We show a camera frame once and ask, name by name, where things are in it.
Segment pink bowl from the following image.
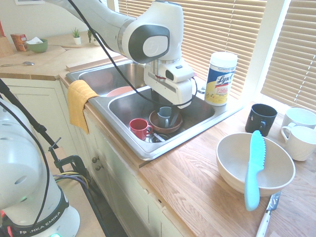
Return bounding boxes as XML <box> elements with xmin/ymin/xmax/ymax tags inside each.
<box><xmin>106</xmin><ymin>86</ymin><xmax>136</xmax><ymax>98</ymax></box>

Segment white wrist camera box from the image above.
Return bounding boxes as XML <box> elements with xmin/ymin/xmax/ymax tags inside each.
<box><xmin>164</xmin><ymin>64</ymin><xmax>195</xmax><ymax>84</ymax></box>

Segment cream window blind wide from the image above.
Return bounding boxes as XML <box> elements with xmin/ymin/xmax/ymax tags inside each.
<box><xmin>118</xmin><ymin>0</ymin><xmax>269</xmax><ymax>101</ymax></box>

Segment metal spoon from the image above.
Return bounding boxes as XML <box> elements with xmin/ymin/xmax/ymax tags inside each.
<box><xmin>0</xmin><ymin>61</ymin><xmax>35</xmax><ymax>68</ymax></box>

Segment yellow dish cloth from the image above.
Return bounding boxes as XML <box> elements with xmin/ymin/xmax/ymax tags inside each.
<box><xmin>67</xmin><ymin>79</ymin><xmax>100</xmax><ymax>135</ymax></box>

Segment wooden knife block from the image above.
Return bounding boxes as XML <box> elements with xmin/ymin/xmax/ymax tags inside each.
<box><xmin>0</xmin><ymin>35</ymin><xmax>14</xmax><ymax>59</ymax></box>

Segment coloured cable bundle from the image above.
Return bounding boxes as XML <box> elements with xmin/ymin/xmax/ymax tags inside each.
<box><xmin>53</xmin><ymin>172</ymin><xmax>111</xmax><ymax>237</ymax></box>

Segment small potted green plant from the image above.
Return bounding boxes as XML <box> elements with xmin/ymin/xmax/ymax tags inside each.
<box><xmin>71</xmin><ymin>27</ymin><xmax>82</xmax><ymax>45</ymax></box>

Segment red mug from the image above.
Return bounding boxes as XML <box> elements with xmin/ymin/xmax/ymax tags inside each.
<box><xmin>129</xmin><ymin>118</ymin><xmax>154</xmax><ymax>141</ymax></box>

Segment orange cardboard box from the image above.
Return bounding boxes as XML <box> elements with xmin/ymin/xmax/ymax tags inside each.
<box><xmin>10</xmin><ymin>33</ymin><xmax>29</xmax><ymax>52</ymax></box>

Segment Lysol wipes canister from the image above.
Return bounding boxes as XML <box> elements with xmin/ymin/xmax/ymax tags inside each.
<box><xmin>204</xmin><ymin>51</ymin><xmax>238</xmax><ymax>107</ymax></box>

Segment brown ceramic bowl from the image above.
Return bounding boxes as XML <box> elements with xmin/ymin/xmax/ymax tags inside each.
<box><xmin>149</xmin><ymin>110</ymin><xmax>183</xmax><ymax>134</ymax></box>

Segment black base cable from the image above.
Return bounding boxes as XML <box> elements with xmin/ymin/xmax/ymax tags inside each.
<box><xmin>0</xmin><ymin>98</ymin><xmax>52</xmax><ymax>228</ymax></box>

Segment trailing plant in white pot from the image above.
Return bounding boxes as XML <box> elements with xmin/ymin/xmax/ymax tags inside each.
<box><xmin>87</xmin><ymin>29</ymin><xmax>101</xmax><ymax>46</ymax></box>

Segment cream kitchen cabinet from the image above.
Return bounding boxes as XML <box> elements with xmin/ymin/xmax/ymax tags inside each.
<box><xmin>0</xmin><ymin>78</ymin><xmax>193</xmax><ymax>237</ymax></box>

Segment grey blue cup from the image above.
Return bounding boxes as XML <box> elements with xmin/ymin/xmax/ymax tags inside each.
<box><xmin>157</xmin><ymin>106</ymin><xmax>173</xmax><ymax>128</ymax></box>

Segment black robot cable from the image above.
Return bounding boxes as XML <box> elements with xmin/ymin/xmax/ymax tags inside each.
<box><xmin>67</xmin><ymin>0</ymin><xmax>199</xmax><ymax>107</ymax></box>

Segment cream window blind narrow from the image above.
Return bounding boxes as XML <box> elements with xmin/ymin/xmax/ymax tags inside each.
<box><xmin>260</xmin><ymin>0</ymin><xmax>316</xmax><ymax>112</ymax></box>

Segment white mug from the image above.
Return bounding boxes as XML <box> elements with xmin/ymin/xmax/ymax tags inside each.
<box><xmin>280</xmin><ymin>125</ymin><xmax>316</xmax><ymax>162</ymax></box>
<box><xmin>281</xmin><ymin>107</ymin><xmax>316</xmax><ymax>130</ymax></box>

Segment beige bowl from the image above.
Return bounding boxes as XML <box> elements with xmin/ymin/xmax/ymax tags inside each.
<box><xmin>216</xmin><ymin>133</ymin><xmax>296</xmax><ymax>198</ymax></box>

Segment stainless steel double sink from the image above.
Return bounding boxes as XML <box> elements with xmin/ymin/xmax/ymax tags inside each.
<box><xmin>65</xmin><ymin>59</ymin><xmax>245</xmax><ymax>161</ymax></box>

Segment teal plastic serrated knife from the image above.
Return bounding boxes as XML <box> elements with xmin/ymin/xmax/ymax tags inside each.
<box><xmin>244</xmin><ymin>130</ymin><xmax>267</xmax><ymax>212</ymax></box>

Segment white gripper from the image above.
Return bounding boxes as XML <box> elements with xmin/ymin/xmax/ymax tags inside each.
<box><xmin>144</xmin><ymin>63</ymin><xmax>194</xmax><ymax>124</ymax></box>

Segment black mug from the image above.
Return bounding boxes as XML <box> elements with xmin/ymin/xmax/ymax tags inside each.
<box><xmin>244</xmin><ymin>103</ymin><xmax>278</xmax><ymax>137</ymax></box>

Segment green bowl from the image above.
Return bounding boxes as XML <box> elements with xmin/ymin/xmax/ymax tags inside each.
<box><xmin>26</xmin><ymin>39</ymin><xmax>49</xmax><ymax>54</ymax></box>

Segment black clamp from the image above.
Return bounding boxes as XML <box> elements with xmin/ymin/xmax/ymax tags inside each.
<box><xmin>48</xmin><ymin>137</ymin><xmax>87</xmax><ymax>178</ymax></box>

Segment white handled steel knife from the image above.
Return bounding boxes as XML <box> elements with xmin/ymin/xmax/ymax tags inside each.
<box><xmin>255</xmin><ymin>191</ymin><xmax>282</xmax><ymax>237</ymax></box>

